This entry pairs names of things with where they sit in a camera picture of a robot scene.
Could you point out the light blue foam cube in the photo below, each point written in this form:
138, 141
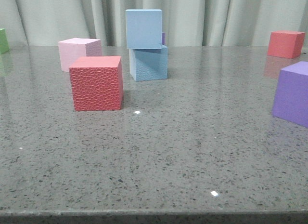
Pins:
148, 64

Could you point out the large red foam cube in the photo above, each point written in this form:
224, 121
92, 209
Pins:
97, 83

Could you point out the far purple foam cube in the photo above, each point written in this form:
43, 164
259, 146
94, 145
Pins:
163, 38

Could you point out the purple foam cube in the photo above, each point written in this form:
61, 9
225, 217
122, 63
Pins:
163, 38
291, 97

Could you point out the pink foam cube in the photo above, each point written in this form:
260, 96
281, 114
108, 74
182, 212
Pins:
70, 50

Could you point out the near purple foam cube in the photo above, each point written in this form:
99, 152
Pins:
291, 97

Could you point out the far red foam cube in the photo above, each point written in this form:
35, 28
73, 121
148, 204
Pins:
286, 44

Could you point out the grey-green curtain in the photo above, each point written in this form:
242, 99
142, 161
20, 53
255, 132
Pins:
185, 22

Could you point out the green foam cube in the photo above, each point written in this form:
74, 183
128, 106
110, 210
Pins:
4, 47

